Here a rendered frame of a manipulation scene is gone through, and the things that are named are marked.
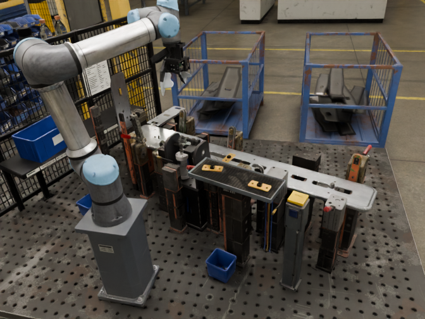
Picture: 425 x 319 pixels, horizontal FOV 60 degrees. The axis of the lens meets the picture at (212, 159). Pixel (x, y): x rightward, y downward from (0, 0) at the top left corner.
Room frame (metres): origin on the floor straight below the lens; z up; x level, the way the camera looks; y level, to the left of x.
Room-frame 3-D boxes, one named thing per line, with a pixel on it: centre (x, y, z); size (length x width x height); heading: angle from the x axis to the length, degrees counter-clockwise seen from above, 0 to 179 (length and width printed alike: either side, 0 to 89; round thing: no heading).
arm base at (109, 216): (1.08, 0.39, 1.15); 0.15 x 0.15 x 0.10
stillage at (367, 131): (3.64, -1.41, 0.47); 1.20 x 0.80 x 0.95; 166
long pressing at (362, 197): (1.59, -0.11, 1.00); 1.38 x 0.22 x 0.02; 56
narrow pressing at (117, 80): (2.01, 0.51, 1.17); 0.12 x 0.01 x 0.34; 146
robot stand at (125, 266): (1.08, 0.39, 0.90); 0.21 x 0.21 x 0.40; 75
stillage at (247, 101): (4.04, -0.17, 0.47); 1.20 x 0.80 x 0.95; 163
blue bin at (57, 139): (1.77, 0.88, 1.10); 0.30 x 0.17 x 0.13; 153
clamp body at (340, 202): (1.12, -0.48, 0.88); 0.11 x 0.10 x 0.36; 146
